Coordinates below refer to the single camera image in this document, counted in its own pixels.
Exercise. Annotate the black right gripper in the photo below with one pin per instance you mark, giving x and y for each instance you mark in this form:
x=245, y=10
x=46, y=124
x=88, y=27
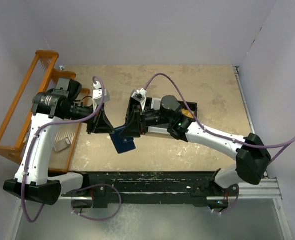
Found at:
x=133, y=133

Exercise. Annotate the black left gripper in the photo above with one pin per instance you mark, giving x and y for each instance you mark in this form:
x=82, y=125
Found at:
x=101, y=124

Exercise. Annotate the blue leather card holder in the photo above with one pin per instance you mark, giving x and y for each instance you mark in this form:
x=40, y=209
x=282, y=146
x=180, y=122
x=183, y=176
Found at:
x=121, y=144

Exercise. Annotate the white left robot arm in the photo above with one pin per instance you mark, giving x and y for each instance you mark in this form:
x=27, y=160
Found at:
x=51, y=110

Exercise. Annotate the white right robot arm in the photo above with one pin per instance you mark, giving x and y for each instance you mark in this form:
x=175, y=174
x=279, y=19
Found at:
x=249, y=153

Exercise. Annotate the pile of gold cards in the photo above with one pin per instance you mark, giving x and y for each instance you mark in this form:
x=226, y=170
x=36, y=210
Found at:
x=188, y=113

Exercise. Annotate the black bin with gold cards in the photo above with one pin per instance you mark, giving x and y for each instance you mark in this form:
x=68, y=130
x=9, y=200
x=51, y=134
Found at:
x=184, y=119

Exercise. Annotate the white middle bin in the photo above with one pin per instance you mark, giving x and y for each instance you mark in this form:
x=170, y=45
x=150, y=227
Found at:
x=160, y=127

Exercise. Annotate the small grey box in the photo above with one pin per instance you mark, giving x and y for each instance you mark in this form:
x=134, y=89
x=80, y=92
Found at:
x=61, y=145

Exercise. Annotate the orange wooden rack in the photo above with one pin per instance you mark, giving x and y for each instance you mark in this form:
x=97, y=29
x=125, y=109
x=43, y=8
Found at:
x=41, y=76

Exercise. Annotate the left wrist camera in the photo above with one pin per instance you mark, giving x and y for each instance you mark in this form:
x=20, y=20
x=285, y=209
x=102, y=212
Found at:
x=97, y=95

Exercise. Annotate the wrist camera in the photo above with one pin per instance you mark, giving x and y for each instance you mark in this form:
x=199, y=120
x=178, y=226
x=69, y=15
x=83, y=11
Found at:
x=97, y=95
x=140, y=96

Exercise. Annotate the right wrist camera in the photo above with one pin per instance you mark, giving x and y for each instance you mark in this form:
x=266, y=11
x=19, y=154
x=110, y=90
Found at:
x=140, y=96

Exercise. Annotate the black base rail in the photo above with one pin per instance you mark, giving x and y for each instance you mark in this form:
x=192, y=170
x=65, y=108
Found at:
x=147, y=182

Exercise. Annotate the aluminium frame rail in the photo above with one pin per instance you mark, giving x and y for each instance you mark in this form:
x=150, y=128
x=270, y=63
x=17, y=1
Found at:
x=186, y=194

